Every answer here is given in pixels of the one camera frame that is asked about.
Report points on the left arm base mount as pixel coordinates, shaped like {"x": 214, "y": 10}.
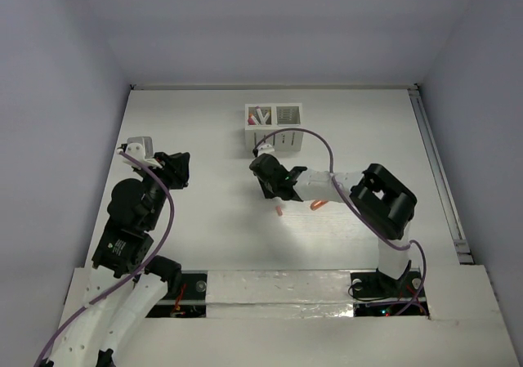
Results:
{"x": 190, "y": 301}

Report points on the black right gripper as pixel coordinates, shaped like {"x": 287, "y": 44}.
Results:
{"x": 267, "y": 191}

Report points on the white marker purple cap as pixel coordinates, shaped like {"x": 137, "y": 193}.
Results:
{"x": 260, "y": 115}

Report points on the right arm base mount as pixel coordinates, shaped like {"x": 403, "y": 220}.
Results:
{"x": 375, "y": 296}

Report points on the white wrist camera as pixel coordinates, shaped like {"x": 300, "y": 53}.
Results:
{"x": 263, "y": 148}
{"x": 138, "y": 152}

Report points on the aluminium rail right side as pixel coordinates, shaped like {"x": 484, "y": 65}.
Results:
{"x": 461, "y": 245}

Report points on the white marker orange cap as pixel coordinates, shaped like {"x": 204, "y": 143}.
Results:
{"x": 256, "y": 119}

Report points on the white two-compartment slotted organizer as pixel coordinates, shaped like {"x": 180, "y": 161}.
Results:
{"x": 283, "y": 115}

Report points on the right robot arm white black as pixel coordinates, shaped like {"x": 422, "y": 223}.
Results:
{"x": 375, "y": 196}

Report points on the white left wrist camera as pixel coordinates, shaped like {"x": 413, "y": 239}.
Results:
{"x": 138, "y": 152}

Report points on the white marker yellow cap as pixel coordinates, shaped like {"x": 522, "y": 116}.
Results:
{"x": 266, "y": 120}

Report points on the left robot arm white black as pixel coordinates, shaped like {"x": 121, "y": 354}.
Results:
{"x": 127, "y": 277}

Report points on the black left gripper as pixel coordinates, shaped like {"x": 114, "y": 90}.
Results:
{"x": 174, "y": 170}

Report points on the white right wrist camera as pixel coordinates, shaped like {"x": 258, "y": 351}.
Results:
{"x": 263, "y": 148}

